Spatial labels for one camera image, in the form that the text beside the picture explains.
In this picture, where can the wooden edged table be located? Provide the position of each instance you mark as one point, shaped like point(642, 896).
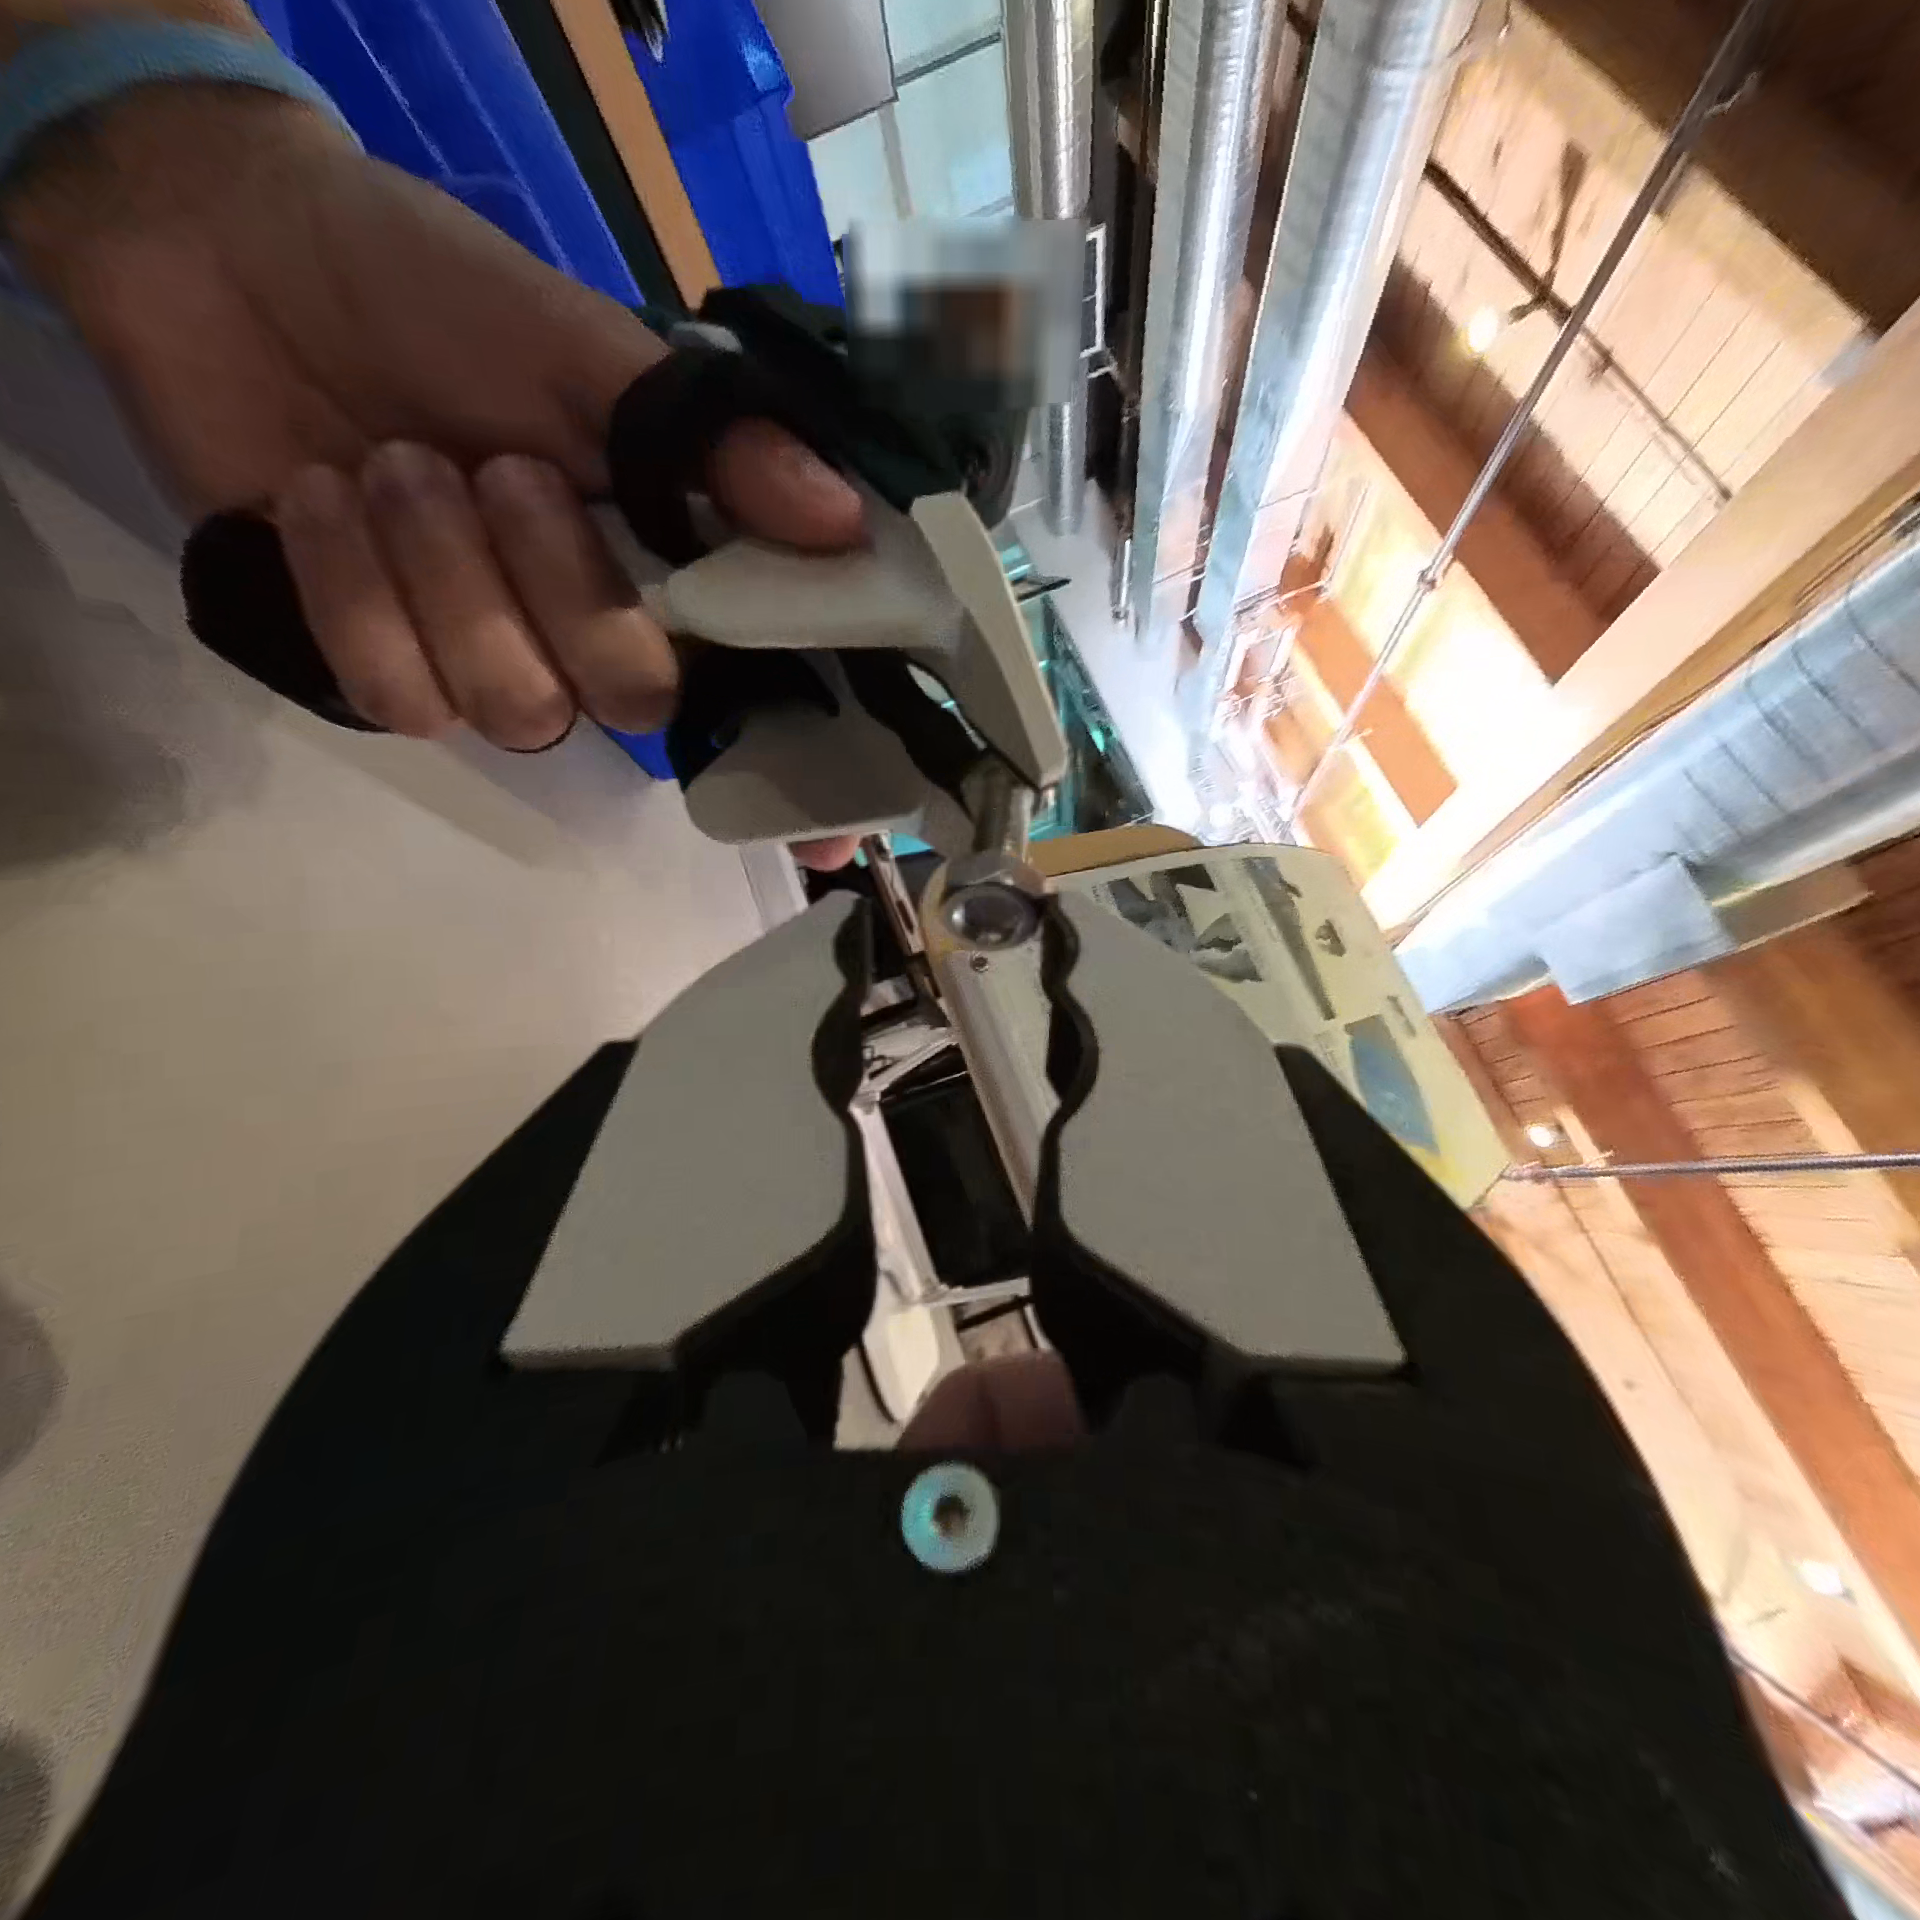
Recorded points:
point(630, 119)

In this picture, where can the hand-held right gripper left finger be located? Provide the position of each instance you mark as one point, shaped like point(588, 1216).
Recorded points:
point(692, 1185)

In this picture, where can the wooden instruction board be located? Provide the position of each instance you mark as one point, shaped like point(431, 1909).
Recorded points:
point(1277, 974)

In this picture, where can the person's right hand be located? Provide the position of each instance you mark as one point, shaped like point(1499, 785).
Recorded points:
point(997, 1401)

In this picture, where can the silver hex bolt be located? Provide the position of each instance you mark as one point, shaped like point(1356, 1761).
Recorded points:
point(983, 918)

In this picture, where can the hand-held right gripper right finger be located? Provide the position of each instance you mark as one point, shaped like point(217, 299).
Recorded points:
point(1214, 1185)

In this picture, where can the person's left hand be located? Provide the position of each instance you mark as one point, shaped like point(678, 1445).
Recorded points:
point(377, 376)

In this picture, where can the silver ventilation duct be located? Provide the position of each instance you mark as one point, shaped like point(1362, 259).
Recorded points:
point(1214, 224)
point(1050, 150)
point(1349, 300)

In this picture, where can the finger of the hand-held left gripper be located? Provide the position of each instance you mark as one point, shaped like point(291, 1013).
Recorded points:
point(997, 630)
point(811, 781)

